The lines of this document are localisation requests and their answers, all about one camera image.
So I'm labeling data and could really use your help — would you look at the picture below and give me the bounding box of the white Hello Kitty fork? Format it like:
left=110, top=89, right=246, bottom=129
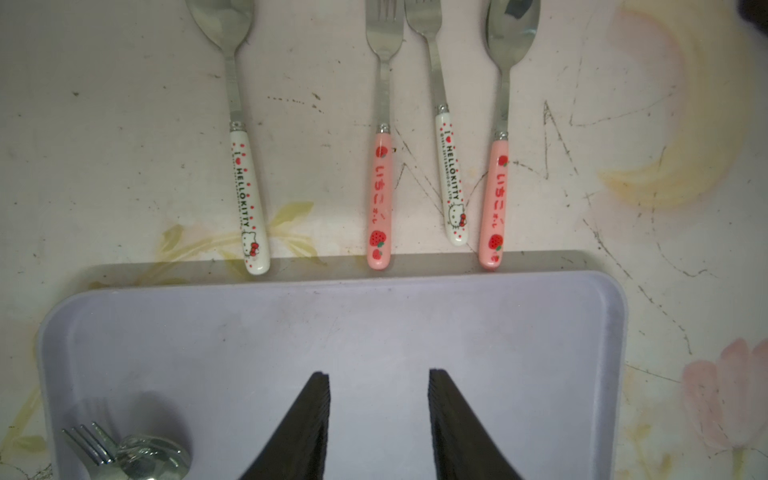
left=405, top=0, right=468, bottom=246

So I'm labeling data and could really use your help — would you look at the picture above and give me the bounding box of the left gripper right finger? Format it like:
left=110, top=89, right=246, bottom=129
left=428, top=369, right=521, bottom=480

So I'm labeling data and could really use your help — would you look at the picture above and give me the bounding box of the cow pattern handle fork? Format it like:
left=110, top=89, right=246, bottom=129
left=61, top=422, right=129, bottom=480

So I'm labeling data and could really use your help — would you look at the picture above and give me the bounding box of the cow pattern handle spoon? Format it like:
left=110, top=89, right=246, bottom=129
left=117, top=435, right=191, bottom=479

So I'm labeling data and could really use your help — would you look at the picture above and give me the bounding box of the pink strawberry handle spoon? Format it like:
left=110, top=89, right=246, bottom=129
left=478, top=0, right=541, bottom=270

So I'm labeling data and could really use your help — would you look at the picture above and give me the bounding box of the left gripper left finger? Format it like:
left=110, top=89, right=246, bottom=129
left=241, top=372, right=331, bottom=479

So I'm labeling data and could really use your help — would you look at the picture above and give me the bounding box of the lavender plastic tray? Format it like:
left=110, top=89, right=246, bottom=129
left=37, top=271, right=627, bottom=479

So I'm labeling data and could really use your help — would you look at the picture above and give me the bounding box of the white Hello Kitty spoon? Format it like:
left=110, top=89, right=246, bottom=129
left=186, top=0, right=271, bottom=275

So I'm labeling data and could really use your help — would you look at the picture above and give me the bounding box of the pink strawberry handle fork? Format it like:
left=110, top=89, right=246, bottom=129
left=365, top=0, right=404, bottom=270

